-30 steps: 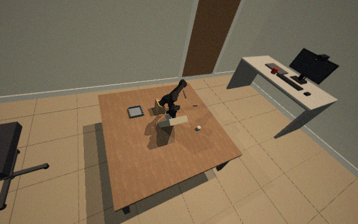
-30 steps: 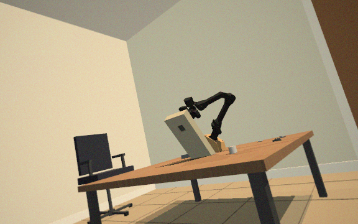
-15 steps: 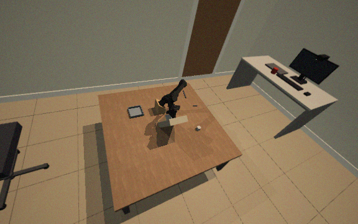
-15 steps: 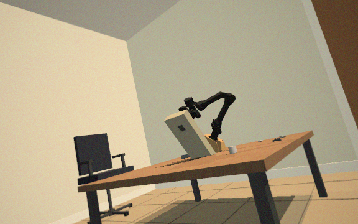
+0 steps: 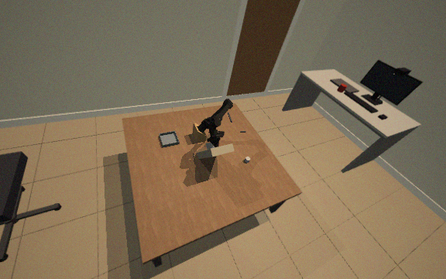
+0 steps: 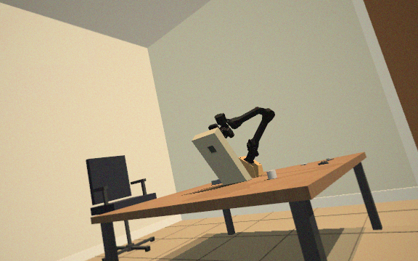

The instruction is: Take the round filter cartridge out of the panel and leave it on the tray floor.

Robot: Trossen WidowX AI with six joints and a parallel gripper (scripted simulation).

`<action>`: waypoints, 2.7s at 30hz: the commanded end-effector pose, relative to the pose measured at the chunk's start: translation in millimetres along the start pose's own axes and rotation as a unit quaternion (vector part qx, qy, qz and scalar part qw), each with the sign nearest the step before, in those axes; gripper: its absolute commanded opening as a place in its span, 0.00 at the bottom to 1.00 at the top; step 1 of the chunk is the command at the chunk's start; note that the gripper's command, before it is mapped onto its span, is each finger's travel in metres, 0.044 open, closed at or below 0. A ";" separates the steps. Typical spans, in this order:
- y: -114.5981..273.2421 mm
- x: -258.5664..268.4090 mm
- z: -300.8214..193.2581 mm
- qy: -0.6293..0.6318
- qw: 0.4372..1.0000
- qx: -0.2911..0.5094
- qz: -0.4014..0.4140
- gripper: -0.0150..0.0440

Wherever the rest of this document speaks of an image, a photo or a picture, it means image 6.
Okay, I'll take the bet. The small grey cylinder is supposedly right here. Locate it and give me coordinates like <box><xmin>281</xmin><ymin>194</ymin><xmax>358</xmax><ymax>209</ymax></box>
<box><xmin>267</xmin><ymin>170</ymin><xmax>277</xmax><ymax>179</ymax></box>

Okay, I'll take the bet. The beige service panel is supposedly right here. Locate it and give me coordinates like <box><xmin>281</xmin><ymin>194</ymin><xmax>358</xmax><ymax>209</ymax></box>
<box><xmin>192</xmin><ymin>127</ymin><xmax>252</xmax><ymax>185</ymax></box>

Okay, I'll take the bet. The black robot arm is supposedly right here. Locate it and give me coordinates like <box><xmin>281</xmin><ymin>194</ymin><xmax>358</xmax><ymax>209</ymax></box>
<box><xmin>214</xmin><ymin>107</ymin><xmax>275</xmax><ymax>164</ymax></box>

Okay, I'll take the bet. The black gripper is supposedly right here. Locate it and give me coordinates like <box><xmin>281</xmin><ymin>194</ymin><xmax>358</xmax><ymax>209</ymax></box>
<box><xmin>208</xmin><ymin>123</ymin><xmax>225</xmax><ymax>131</ymax></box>

